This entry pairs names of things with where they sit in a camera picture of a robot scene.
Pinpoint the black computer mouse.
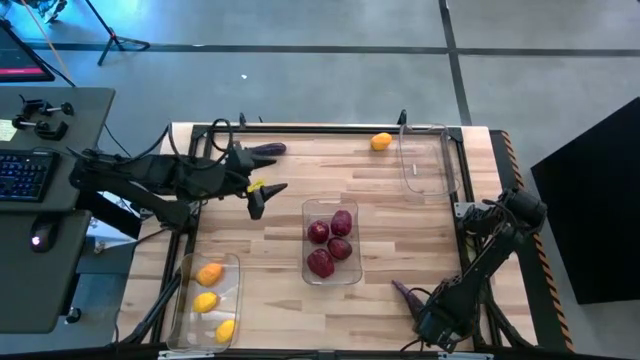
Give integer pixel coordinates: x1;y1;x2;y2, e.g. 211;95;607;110
28;215;60;254

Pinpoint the black monitor screen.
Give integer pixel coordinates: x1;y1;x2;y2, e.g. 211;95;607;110
0;19;56;84

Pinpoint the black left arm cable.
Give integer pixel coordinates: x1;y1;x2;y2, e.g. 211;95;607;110
167;118;236;166

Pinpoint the pale sticky note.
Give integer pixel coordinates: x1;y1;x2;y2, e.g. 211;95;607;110
0;118;19;143

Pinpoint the black desk cable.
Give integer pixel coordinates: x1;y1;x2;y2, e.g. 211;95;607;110
102;122;132;159

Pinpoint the dark red apple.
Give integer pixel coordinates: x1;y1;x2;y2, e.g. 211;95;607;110
306;220;331;245
330;209;354;238
327;236;354;262
306;248;336;280

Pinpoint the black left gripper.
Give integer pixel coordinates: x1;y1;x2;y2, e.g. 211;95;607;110
219;142;289;221

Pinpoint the black metal table frame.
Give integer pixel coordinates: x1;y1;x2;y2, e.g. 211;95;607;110
149;122;539;351

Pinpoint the grey desk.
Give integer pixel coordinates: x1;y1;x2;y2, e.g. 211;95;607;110
0;87;116;335

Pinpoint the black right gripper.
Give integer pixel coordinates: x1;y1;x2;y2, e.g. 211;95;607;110
412;299;471;354

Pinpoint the white and blue box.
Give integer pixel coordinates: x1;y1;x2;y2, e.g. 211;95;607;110
89;192;146;251

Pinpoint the clear plastic bin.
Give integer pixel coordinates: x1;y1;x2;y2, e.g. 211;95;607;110
301;198;364;287
398;123;461;197
166;252;242;354

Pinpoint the black board with hazard stripe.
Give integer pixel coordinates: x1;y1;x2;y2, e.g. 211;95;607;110
489;129;576;354

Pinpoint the black cable bundle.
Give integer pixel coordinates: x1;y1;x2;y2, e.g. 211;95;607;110
479;294;531;349
119;269;184;346

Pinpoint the black keyboard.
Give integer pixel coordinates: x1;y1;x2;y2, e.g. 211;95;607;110
0;148;60;204

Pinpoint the dark purple eggplant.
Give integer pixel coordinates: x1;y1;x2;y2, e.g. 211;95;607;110
391;279;426;321
244;142;288;157

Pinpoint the white tape strip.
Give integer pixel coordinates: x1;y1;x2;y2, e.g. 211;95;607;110
157;350;215;360
437;351;495;360

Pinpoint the yellow lemon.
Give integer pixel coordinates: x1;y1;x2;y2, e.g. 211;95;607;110
192;291;220;315
214;319;236;345

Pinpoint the black tripod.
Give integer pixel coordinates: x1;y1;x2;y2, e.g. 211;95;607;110
82;0;151;67

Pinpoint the tan cord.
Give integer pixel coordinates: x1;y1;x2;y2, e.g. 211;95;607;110
19;0;76;86

